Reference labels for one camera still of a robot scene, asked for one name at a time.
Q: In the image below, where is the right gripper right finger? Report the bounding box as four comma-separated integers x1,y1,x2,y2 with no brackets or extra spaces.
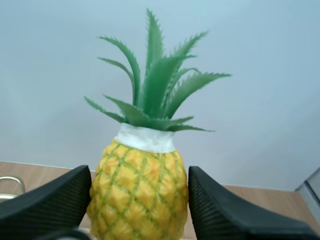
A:
187,165,320,240

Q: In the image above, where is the grey partition panel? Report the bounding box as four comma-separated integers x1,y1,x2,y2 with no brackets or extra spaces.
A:
294,166,320,226

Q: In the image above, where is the yellow toy pineapple green crown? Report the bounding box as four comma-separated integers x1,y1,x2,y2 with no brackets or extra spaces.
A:
83,8,233,240

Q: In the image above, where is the gold pot with two handles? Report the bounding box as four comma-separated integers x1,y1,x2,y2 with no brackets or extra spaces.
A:
0,175,26,203

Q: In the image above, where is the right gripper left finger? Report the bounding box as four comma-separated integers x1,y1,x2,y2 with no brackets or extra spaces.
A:
0,164,92,240

